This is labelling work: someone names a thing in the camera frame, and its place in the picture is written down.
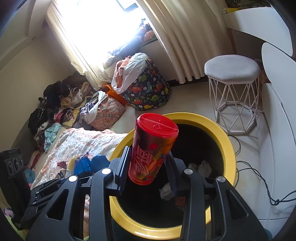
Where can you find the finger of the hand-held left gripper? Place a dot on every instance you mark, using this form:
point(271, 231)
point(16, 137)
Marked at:
point(45, 185)
point(42, 199)

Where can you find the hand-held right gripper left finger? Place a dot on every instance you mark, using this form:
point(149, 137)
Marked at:
point(120, 169)

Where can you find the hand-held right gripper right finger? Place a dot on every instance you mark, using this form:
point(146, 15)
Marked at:
point(172, 173)

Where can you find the white plastic bag red print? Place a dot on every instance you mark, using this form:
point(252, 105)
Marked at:
point(166, 192)

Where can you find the white foam net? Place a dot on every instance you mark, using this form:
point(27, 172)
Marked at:
point(205, 169)
point(193, 166)

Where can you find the red can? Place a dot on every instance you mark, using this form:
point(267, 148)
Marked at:
point(152, 150)

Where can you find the yellow and white snack wrapper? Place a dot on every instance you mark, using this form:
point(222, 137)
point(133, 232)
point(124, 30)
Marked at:
point(71, 163)

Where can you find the yellow rimmed black trash bin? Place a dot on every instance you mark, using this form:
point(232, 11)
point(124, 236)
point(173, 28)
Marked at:
point(196, 119)

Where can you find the dark red wrapper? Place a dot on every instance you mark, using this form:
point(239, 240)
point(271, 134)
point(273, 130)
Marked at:
point(62, 165)

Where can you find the blue plastic bag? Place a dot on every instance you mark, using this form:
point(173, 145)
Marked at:
point(83, 166)

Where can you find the peach and white blanket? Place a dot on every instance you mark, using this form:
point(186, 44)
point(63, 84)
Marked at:
point(92, 141)

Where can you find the light blue cloth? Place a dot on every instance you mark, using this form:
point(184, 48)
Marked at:
point(52, 134)

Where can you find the pink floral storage bag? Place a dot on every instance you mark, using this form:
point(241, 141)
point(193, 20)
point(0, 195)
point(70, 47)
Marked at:
point(108, 111)

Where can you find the white bag with lilac cloth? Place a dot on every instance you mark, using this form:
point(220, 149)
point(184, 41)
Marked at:
point(97, 106)

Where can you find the orange bag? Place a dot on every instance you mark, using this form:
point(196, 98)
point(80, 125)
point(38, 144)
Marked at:
point(111, 90)

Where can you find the dinosaur print fabric hamper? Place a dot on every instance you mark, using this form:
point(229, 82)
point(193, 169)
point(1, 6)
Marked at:
point(148, 92)

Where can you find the pile of mixed clothes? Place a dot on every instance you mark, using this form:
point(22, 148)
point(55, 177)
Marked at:
point(57, 97)

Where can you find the orange clothes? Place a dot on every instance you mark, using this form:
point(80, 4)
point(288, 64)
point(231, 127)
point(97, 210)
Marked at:
point(122, 66)

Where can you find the large white plastic bag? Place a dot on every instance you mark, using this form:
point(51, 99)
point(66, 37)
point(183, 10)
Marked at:
point(136, 67)

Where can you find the white rounded cabinet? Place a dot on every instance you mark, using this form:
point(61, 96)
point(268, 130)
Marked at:
point(277, 139)

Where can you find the cream curtain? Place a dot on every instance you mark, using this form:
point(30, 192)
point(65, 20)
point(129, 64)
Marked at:
point(185, 46)
point(76, 60)

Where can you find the heap of dark jackets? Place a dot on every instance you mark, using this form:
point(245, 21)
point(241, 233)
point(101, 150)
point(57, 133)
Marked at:
point(126, 47)

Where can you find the orange patterned cloth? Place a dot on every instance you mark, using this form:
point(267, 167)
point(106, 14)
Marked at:
point(145, 33)

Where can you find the dark framed window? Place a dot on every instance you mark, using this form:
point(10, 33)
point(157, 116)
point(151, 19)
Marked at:
point(124, 4)

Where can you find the white desk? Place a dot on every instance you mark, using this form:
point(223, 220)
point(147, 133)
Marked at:
point(254, 20)

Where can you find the small yellow box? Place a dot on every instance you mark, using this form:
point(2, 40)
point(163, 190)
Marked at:
point(231, 10)

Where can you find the dark patterned bag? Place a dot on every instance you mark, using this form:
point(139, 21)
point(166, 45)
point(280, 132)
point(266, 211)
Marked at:
point(242, 3)

